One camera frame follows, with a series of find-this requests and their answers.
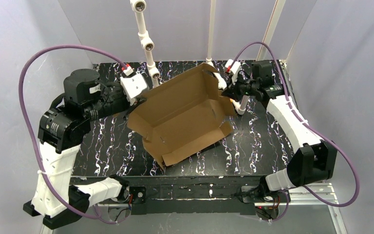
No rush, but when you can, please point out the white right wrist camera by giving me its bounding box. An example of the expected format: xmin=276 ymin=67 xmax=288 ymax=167
xmin=224 ymin=59 xmax=242 ymax=84

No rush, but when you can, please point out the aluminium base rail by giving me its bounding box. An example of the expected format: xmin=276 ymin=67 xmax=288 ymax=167
xmin=40 ymin=182 xmax=347 ymax=234

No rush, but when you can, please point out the brown cardboard box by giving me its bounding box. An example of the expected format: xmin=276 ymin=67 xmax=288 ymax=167
xmin=127 ymin=63 xmax=235 ymax=168

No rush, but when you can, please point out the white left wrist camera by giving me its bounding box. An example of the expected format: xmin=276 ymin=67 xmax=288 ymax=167
xmin=120 ymin=64 xmax=149 ymax=106

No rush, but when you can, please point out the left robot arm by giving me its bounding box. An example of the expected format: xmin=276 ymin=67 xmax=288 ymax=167
xmin=23 ymin=69 xmax=132 ymax=230

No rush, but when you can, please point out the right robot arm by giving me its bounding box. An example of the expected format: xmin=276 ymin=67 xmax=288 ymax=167
xmin=222 ymin=59 xmax=337 ymax=198

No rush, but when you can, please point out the white PVC pipe frame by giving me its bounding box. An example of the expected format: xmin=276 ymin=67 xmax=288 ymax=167
xmin=130 ymin=0 xmax=286 ymax=115

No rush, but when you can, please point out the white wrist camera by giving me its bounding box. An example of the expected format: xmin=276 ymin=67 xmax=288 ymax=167
xmin=120 ymin=64 xmax=149 ymax=106
xmin=224 ymin=59 xmax=242 ymax=84

